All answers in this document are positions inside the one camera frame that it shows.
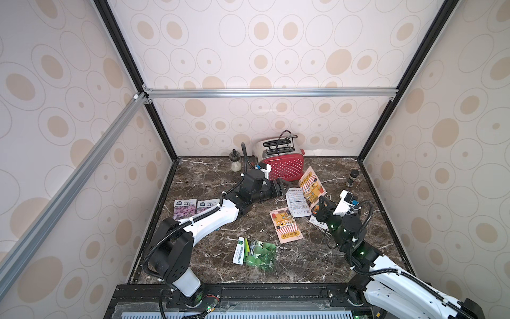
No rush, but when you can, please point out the white green-text seed packet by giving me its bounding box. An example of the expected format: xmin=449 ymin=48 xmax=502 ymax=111
xmin=286 ymin=188 xmax=312 ymax=218

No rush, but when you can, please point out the orange marigold seed packet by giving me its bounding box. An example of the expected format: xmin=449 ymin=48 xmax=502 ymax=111
xmin=298 ymin=166 xmax=327 ymax=209

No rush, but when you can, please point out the white orange-text seed packet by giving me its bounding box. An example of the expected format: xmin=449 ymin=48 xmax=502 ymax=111
xmin=270 ymin=207 xmax=304 ymax=244

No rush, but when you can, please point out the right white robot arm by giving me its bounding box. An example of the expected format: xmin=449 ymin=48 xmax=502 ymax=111
xmin=312 ymin=194 xmax=485 ymax=318

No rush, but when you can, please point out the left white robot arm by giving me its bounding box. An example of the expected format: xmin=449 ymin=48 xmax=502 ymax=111
xmin=142 ymin=168 xmax=292 ymax=297

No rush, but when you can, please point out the green pea seed packet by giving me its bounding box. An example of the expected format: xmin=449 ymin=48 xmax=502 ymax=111
xmin=232 ymin=237 xmax=278 ymax=271

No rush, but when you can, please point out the glass jar with white granules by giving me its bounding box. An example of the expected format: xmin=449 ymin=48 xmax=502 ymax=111
xmin=228 ymin=149 xmax=243 ymax=172

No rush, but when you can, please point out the red polka dot toaster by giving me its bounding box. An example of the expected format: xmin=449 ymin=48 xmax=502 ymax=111
xmin=252 ymin=130 xmax=305 ymax=182

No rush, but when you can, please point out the small dark spice bottle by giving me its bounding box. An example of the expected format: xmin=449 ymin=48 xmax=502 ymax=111
xmin=347 ymin=170 xmax=359 ymax=187

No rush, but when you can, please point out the silver aluminium cross rail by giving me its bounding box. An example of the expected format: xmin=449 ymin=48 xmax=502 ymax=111
xmin=146 ymin=87 xmax=398 ymax=100

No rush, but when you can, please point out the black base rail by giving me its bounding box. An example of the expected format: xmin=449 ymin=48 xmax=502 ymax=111
xmin=103 ymin=282 xmax=449 ymax=319

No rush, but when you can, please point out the black corner frame post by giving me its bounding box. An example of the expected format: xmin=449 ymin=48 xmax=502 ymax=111
xmin=93 ymin=0 xmax=179 ymax=162

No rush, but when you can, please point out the black right corner post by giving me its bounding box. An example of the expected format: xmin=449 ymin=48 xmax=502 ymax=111
xmin=358 ymin=0 xmax=460 ymax=164

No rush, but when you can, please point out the silver aluminium side rail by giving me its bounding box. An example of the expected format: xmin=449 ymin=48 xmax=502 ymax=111
xmin=1 ymin=92 xmax=148 ymax=299

